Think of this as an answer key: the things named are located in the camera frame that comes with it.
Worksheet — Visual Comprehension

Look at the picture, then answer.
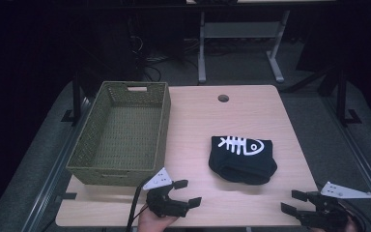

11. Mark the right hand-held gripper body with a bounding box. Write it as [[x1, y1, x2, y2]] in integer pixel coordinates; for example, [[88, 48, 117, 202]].
[[297, 181, 371, 232]]

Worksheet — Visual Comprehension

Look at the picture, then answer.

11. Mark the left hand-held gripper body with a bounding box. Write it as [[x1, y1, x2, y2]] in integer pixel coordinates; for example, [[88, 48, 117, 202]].
[[142, 166, 191, 218]]

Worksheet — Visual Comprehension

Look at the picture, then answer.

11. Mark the black garment with fishbone print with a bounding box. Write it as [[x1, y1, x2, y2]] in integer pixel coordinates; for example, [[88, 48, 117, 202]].
[[208, 135, 278, 187]]

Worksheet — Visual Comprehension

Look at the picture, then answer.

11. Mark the green woven basket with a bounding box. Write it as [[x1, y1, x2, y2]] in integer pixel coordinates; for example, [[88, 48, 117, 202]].
[[66, 80, 172, 188]]

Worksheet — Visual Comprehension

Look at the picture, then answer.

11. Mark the person's left hand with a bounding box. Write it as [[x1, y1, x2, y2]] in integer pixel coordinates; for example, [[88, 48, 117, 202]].
[[137, 204, 179, 232]]

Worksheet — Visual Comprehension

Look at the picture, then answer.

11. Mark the person's right hand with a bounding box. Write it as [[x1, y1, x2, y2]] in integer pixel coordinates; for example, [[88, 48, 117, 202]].
[[312, 220, 359, 232]]

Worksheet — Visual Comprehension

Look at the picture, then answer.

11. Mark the black metal stand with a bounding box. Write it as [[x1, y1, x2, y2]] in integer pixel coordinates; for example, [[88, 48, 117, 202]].
[[335, 69, 363, 128], [60, 72, 85, 127]]

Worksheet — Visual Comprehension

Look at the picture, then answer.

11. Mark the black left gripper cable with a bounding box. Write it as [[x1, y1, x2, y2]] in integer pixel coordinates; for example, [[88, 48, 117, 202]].
[[126, 176, 153, 232]]

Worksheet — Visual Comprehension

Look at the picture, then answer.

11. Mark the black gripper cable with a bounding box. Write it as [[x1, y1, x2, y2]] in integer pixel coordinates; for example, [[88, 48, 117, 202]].
[[126, 176, 153, 232], [337, 198, 371, 232]]

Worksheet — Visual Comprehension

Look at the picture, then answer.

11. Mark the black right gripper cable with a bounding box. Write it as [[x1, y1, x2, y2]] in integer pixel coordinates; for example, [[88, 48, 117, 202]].
[[337, 198, 371, 232]]

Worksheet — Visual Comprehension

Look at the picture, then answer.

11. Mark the aluminium rail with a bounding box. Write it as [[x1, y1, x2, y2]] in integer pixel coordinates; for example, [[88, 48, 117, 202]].
[[20, 96, 95, 232], [322, 96, 371, 223]]

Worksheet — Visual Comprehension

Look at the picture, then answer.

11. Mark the black table bracket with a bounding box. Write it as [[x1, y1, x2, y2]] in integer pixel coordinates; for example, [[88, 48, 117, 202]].
[[55, 191, 78, 200]]

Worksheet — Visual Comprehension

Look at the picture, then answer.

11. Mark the bundle of floor cables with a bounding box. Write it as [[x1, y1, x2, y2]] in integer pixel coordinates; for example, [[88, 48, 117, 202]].
[[128, 34, 201, 83]]

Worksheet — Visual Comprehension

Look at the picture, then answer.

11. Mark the grey metal desk frame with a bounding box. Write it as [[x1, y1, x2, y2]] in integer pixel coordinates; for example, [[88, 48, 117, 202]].
[[197, 9, 291, 84]]

